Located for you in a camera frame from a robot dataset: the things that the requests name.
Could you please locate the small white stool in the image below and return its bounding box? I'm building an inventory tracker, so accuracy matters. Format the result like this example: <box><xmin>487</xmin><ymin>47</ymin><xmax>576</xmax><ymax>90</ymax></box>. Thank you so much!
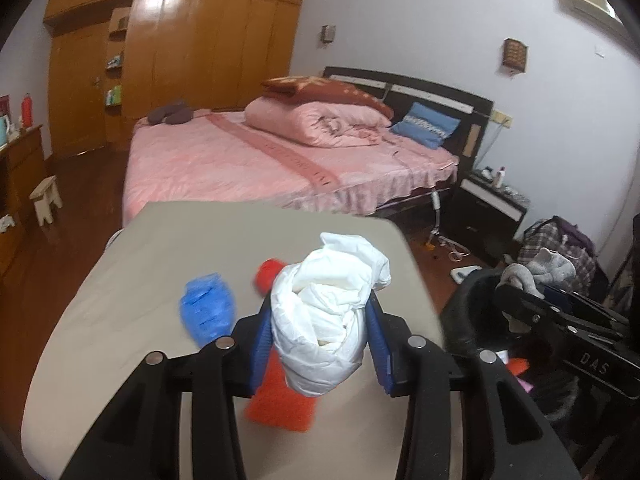
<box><xmin>29</xmin><ymin>176</ymin><xmax>63</xmax><ymax>226</ymax></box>

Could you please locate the plaid bag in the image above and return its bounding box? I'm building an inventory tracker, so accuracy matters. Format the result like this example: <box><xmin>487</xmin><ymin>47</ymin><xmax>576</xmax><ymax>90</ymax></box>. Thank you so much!
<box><xmin>517</xmin><ymin>217</ymin><xmax>598</xmax><ymax>293</ymax></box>

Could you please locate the folded pink quilt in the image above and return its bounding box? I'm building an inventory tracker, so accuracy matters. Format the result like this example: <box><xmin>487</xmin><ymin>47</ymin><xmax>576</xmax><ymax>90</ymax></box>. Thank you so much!
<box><xmin>244</xmin><ymin>101</ymin><xmax>392</xmax><ymax>148</ymax></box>

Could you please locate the black-lined trash bin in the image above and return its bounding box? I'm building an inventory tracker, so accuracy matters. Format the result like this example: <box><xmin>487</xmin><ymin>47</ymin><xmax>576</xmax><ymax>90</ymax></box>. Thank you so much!
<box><xmin>442</xmin><ymin>270</ymin><xmax>601</xmax><ymax>426</ymax></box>

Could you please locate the white air conditioner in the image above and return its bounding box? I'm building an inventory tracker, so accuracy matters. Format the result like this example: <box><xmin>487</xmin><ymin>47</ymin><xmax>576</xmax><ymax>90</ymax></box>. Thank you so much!
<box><xmin>565</xmin><ymin>0</ymin><xmax>626</xmax><ymax>28</ymax></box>

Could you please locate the brown lattice wall lamp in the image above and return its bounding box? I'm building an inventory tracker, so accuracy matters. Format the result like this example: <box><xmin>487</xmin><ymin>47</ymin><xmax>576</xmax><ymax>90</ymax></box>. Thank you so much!
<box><xmin>502</xmin><ymin>38</ymin><xmax>528</xmax><ymax>73</ymax></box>

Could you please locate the brown wooden sideboard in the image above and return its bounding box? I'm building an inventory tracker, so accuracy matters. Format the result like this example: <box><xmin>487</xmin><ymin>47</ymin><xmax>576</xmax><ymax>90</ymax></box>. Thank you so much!
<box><xmin>0</xmin><ymin>125</ymin><xmax>48</xmax><ymax>281</ymax></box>

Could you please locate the blue patterned pillow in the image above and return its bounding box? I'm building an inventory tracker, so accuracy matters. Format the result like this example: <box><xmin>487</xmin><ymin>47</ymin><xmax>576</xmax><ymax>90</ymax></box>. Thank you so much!
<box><xmin>390</xmin><ymin>102</ymin><xmax>461</xmax><ymax>149</ymax></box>

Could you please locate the black white nightstand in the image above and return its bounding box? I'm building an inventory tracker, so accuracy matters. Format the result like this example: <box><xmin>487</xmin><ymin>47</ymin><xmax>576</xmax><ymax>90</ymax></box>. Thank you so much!
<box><xmin>442</xmin><ymin>170</ymin><xmax>530</xmax><ymax>266</ymax></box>

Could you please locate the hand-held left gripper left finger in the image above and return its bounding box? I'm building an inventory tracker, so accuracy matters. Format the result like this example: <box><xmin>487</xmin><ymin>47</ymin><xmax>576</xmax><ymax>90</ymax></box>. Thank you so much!
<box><xmin>59</xmin><ymin>300</ymin><xmax>275</xmax><ymax>480</ymax></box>

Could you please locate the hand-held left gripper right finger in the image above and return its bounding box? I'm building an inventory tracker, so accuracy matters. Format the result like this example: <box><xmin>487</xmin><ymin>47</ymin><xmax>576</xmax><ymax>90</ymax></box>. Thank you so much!
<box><xmin>364</xmin><ymin>292</ymin><xmax>583</xmax><ymax>480</ymax></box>

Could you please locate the purple bag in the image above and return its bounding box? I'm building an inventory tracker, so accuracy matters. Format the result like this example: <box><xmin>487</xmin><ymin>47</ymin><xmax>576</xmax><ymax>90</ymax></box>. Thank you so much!
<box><xmin>552</xmin><ymin>216</ymin><xmax>596</xmax><ymax>256</ymax></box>

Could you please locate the white cloth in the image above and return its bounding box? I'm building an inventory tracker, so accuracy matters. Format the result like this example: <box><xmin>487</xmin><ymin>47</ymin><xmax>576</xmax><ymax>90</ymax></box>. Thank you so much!
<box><xmin>270</xmin><ymin>232</ymin><xmax>392</xmax><ymax>397</ymax></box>

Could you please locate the grey tablecloth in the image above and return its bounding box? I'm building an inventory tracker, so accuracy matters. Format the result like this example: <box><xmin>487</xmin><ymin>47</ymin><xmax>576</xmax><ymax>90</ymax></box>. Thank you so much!
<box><xmin>20</xmin><ymin>201</ymin><xmax>446</xmax><ymax>480</ymax></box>

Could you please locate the orange mesh bag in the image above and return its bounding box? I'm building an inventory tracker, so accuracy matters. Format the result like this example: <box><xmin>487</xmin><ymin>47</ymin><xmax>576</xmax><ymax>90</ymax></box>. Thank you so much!
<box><xmin>244</xmin><ymin>258</ymin><xmax>317</xmax><ymax>432</ymax></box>

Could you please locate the white bathroom scale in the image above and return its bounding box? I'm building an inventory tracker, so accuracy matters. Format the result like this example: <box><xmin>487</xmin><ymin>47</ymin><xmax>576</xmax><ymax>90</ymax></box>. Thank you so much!
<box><xmin>450</xmin><ymin>266</ymin><xmax>485</xmax><ymax>284</ymax></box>

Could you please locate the dark wooden bed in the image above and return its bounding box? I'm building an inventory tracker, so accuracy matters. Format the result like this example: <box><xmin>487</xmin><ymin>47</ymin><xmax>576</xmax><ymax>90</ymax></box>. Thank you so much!
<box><xmin>121</xmin><ymin>66</ymin><xmax>495</xmax><ymax>226</ymax></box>

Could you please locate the brown wooden wardrobe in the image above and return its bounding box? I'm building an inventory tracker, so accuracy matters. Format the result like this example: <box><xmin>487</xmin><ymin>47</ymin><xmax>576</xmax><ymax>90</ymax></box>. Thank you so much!
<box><xmin>42</xmin><ymin>0</ymin><xmax>307</xmax><ymax>158</ymax></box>

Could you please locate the pink bedsheet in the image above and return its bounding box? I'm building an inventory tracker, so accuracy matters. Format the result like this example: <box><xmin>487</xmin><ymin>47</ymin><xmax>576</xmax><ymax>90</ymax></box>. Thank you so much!
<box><xmin>122</xmin><ymin>108</ymin><xmax>460</xmax><ymax>226</ymax></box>

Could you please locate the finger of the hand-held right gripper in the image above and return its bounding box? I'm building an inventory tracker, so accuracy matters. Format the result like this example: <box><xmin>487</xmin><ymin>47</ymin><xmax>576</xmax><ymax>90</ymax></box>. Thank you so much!
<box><xmin>495</xmin><ymin>285</ymin><xmax>625</xmax><ymax>344</ymax></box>
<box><xmin>544</xmin><ymin>285</ymin><xmax>629</xmax><ymax>332</ymax></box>

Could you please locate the grey sock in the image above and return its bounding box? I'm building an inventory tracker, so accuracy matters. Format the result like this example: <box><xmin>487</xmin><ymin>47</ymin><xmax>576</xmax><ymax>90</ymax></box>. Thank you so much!
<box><xmin>499</xmin><ymin>248</ymin><xmax>577</xmax><ymax>333</ymax></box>

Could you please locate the blue crumpled plastic cover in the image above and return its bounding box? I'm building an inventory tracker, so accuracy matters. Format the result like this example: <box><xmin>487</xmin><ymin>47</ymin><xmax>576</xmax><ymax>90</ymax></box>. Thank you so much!
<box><xmin>180</xmin><ymin>272</ymin><xmax>236</xmax><ymax>347</ymax></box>

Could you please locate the red patterned pillow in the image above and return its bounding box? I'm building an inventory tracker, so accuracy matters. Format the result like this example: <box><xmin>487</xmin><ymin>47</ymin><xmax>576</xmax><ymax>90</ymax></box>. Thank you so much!
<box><xmin>261</xmin><ymin>76</ymin><xmax>395</xmax><ymax>118</ymax></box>

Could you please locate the white floor cable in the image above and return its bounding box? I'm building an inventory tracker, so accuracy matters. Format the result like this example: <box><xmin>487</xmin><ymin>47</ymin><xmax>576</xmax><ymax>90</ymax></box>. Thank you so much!
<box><xmin>427</xmin><ymin>210</ymin><xmax>468</xmax><ymax>262</ymax></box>

